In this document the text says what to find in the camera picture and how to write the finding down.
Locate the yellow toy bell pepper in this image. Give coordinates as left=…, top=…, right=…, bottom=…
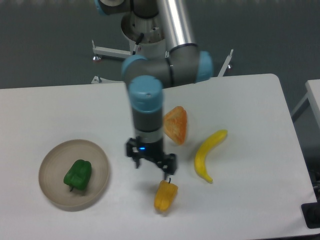
left=153, top=177, right=179, bottom=214

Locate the yellow toy banana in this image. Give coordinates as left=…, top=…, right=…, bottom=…
left=193, top=129, right=228, bottom=184

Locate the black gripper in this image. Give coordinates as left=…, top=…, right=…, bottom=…
left=125, top=136, right=177, bottom=180

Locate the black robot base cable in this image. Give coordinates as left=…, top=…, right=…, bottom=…
left=131, top=32, right=145, bottom=56

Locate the orange triangular toy pastry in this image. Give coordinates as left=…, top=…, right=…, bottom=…
left=163, top=106, right=188, bottom=146

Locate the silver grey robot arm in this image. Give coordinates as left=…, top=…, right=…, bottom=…
left=95, top=0, right=213, bottom=177

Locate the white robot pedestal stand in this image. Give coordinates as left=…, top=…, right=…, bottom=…
left=90, top=11, right=235, bottom=85

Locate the beige round plate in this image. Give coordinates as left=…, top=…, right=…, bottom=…
left=38, top=139, right=111, bottom=212

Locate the white side table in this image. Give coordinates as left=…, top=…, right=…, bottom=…
left=290, top=79, right=320, bottom=126

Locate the green toy bell pepper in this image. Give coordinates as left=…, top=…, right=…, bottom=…
left=63, top=159, right=92, bottom=192

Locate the black device at table edge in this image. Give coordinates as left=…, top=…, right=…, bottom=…
left=301, top=202, right=320, bottom=229

